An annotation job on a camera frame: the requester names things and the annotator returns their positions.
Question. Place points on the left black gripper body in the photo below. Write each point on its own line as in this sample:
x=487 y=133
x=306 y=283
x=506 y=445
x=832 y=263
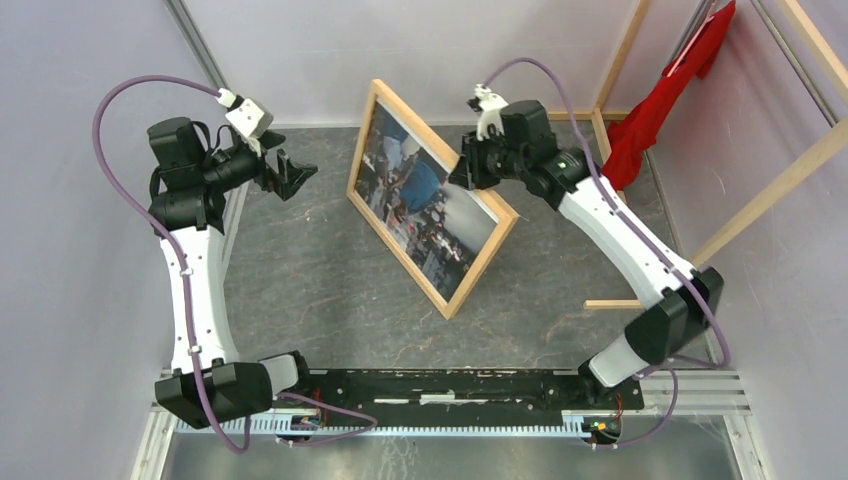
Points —
x=236 y=166

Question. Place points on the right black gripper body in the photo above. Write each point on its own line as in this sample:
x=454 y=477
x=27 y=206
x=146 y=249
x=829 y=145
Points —
x=490 y=160

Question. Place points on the wooden picture frame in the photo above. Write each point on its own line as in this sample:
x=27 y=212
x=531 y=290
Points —
x=379 y=91

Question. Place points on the printed colour photo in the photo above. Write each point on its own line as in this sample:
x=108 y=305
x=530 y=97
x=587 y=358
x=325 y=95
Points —
x=440 y=227

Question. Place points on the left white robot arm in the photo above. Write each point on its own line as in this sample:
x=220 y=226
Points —
x=209 y=383

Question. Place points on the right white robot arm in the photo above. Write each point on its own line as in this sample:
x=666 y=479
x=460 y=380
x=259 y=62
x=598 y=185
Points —
x=679 y=300

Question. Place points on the red cloth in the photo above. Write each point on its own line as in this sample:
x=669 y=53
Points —
x=638 y=131

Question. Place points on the wooden stand structure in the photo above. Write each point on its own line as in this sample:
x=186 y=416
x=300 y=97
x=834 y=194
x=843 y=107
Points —
x=752 y=160

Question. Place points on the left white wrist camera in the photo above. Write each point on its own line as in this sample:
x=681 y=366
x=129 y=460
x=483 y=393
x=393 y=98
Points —
x=249 y=118

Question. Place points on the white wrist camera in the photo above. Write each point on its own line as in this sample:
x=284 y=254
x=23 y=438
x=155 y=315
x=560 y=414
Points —
x=249 y=118
x=487 y=105

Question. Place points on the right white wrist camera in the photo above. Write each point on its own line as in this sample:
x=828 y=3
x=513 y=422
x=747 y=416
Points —
x=487 y=105

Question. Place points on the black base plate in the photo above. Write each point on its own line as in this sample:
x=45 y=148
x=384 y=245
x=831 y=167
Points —
x=422 y=398

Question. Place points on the aluminium rail base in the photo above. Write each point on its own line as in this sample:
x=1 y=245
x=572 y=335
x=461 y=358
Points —
x=687 y=392

